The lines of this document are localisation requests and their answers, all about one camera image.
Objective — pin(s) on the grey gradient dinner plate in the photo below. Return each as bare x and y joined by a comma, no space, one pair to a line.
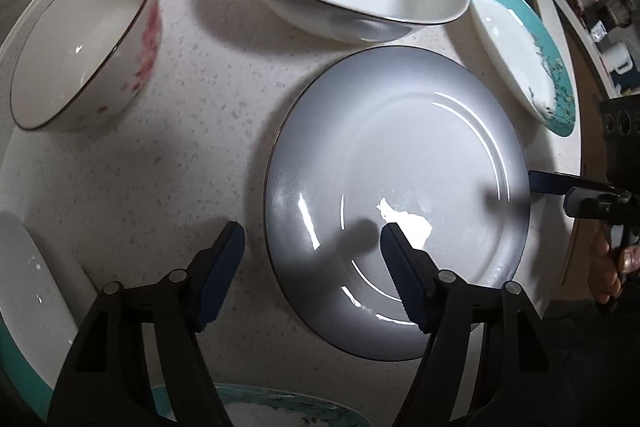
394,134

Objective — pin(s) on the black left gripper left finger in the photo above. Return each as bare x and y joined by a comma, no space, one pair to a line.
104,380

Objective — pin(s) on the teal rim plate bottom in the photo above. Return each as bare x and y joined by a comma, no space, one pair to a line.
239,405

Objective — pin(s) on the black camera box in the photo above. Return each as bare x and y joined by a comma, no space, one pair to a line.
620,120

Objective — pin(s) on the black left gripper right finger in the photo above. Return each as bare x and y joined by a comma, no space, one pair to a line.
514,384

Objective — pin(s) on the person's right hand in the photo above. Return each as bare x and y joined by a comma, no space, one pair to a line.
606,271

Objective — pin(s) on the teal rim floral plate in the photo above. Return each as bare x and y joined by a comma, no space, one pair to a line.
527,59

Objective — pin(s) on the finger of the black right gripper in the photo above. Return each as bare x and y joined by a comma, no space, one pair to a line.
554,183

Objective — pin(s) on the white bowl red floral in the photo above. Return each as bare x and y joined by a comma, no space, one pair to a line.
84,62

